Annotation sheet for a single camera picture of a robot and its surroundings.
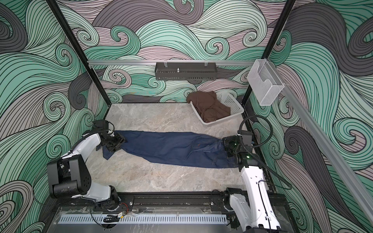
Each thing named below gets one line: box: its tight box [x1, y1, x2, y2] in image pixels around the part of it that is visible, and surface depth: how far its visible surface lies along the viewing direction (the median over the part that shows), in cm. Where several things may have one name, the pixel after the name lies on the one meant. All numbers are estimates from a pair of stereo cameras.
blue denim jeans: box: [102, 131, 239, 169], surface depth 92 cm
